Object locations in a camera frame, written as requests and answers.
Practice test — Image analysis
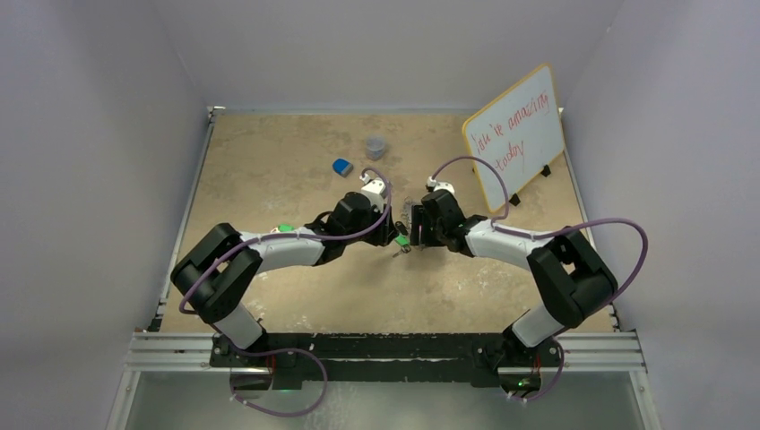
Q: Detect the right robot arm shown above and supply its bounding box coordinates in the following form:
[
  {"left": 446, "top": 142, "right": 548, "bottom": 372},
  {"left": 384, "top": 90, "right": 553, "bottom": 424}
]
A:
[{"left": 410, "top": 190, "right": 618, "bottom": 365}]

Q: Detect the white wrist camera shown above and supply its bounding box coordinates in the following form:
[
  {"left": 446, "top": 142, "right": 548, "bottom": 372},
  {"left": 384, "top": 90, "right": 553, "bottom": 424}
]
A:
[
  {"left": 426, "top": 176, "right": 455, "bottom": 195},
  {"left": 359, "top": 176, "right": 388, "bottom": 212}
]

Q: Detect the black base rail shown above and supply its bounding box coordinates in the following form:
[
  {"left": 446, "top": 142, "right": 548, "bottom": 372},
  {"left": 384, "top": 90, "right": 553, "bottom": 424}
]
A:
[{"left": 209, "top": 332, "right": 562, "bottom": 392}]

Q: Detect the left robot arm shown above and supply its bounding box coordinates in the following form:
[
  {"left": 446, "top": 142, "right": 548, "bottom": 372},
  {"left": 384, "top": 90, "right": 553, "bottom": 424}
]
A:
[{"left": 169, "top": 192, "right": 398, "bottom": 366}]

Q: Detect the silver key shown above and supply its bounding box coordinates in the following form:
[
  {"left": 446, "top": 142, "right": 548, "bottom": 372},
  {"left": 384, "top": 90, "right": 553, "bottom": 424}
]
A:
[{"left": 392, "top": 245, "right": 411, "bottom": 258}]

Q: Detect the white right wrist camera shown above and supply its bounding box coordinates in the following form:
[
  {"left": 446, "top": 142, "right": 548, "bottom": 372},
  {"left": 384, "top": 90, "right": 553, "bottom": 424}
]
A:
[{"left": 426, "top": 176, "right": 455, "bottom": 195}]

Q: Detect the aluminium frame rail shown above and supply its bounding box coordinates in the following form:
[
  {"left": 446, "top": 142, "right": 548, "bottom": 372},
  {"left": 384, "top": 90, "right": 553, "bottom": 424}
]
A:
[{"left": 125, "top": 332, "right": 645, "bottom": 374}]

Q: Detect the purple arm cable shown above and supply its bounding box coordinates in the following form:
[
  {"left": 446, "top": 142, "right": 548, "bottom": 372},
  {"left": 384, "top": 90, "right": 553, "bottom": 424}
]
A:
[
  {"left": 428, "top": 156, "right": 650, "bottom": 405},
  {"left": 177, "top": 168, "right": 394, "bottom": 417}
]

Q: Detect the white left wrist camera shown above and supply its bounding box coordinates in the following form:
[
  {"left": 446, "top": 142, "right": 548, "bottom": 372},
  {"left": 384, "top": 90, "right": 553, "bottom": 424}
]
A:
[{"left": 359, "top": 176, "right": 388, "bottom": 212}]

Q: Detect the small grey cup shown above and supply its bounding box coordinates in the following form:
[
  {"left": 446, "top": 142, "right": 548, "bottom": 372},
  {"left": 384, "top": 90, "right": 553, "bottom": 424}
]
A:
[{"left": 365, "top": 136, "right": 387, "bottom": 161}]

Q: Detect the small whiteboard with red writing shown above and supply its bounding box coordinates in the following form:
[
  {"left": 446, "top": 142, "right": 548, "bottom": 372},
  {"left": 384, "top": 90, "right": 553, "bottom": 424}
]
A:
[{"left": 462, "top": 64, "right": 566, "bottom": 213}]

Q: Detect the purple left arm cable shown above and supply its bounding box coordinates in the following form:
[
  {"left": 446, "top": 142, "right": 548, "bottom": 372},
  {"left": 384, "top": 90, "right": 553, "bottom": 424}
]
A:
[{"left": 177, "top": 168, "right": 394, "bottom": 417}]

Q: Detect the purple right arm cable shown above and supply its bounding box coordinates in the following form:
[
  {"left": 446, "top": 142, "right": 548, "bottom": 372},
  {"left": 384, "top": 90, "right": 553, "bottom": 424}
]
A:
[{"left": 428, "top": 156, "right": 650, "bottom": 405}]

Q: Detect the blue eraser block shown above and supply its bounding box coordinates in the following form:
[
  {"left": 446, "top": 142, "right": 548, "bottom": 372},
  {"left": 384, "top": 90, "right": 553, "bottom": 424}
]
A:
[{"left": 332, "top": 158, "right": 354, "bottom": 177}]

